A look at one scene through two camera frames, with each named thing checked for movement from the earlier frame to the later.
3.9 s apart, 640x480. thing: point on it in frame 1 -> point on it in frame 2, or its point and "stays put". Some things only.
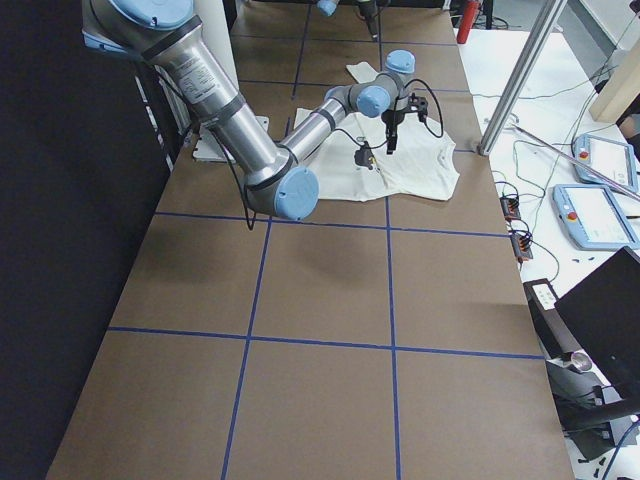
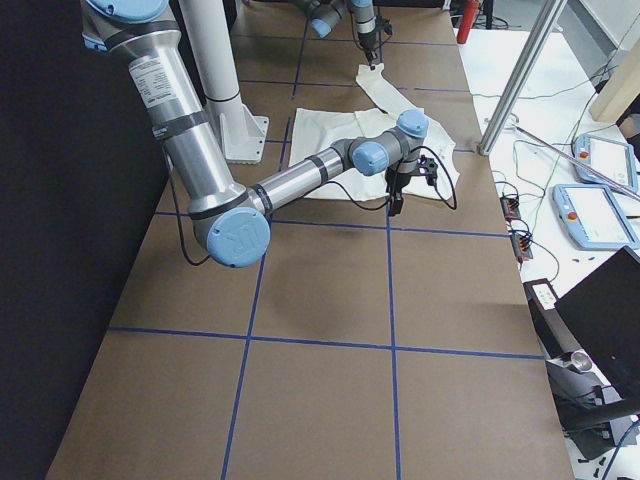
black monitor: [602, 314] stays put
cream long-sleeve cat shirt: [353, 163] stays put
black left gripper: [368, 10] -> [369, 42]
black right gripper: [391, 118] -> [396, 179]
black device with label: [554, 334] stays put
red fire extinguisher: [469, 17] stays put
